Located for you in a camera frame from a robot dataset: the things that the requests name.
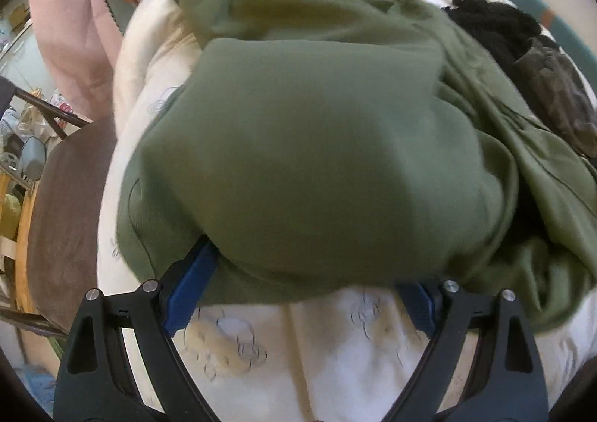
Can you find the olive green pants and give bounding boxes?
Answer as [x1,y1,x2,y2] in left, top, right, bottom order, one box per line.
[116,0,596,330]

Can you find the camouflage garment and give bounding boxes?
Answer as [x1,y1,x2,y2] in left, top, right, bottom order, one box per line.
[514,36,596,159]

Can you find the cream bear print duvet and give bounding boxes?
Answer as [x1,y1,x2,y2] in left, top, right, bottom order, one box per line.
[95,0,589,422]

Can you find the pink hanging curtain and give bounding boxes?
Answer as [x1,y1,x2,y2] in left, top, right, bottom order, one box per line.
[29,0,122,120]

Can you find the black garment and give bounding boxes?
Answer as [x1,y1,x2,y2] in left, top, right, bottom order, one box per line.
[443,0,560,70]

